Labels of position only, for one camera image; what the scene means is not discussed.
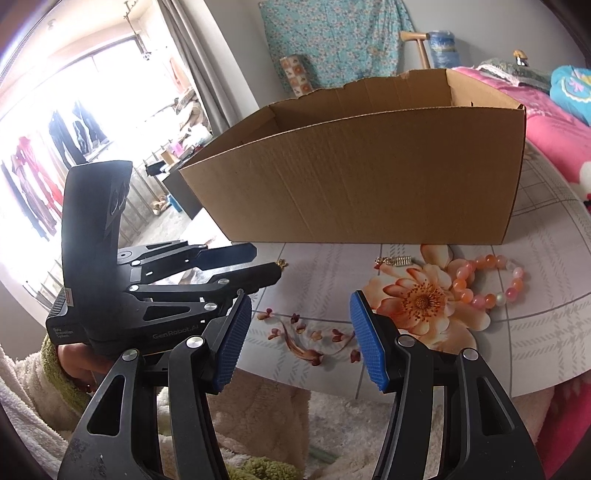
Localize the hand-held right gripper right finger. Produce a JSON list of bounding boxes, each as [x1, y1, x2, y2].
[[348, 290, 541, 480]]

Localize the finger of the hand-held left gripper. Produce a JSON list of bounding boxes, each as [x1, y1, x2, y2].
[[117, 241, 258, 280], [129, 261, 282, 324]]

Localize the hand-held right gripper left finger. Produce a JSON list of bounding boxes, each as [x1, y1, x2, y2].
[[65, 292, 254, 480]]

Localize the orange bead bracelet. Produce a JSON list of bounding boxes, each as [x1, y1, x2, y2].
[[450, 255, 526, 309]]

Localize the brown cardboard box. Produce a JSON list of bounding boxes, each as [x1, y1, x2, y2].
[[178, 68, 527, 245]]

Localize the person's left forearm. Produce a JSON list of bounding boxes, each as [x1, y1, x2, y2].
[[0, 335, 93, 462]]

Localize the person's left hand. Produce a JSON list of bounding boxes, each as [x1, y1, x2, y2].
[[58, 344, 114, 393]]

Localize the black cabinet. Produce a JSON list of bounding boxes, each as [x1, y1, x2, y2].
[[163, 159, 204, 220]]

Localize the red hanging clothes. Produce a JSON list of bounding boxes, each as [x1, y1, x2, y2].
[[0, 134, 63, 241]]

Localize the dark hanging clothes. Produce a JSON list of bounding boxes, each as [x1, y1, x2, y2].
[[48, 99, 109, 167]]

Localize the floral plaid tablecloth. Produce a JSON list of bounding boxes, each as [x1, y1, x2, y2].
[[157, 138, 591, 402]]

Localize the orange patterned tall box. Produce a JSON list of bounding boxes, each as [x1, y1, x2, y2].
[[279, 54, 315, 97]]

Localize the grey curtain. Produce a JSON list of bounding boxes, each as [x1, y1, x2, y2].
[[159, 0, 259, 139]]

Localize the pink flower blanket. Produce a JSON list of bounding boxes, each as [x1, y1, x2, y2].
[[452, 67, 591, 480]]

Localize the grey lace cloth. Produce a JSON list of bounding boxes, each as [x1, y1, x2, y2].
[[478, 58, 555, 86]]

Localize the light blue printed cloth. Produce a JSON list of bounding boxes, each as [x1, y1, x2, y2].
[[549, 65, 591, 125]]

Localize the teal floral wall cloth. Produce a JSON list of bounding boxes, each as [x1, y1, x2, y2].
[[257, 0, 414, 90]]

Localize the wooden t-shaped post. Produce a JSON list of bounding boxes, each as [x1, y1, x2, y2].
[[399, 31, 432, 70]]

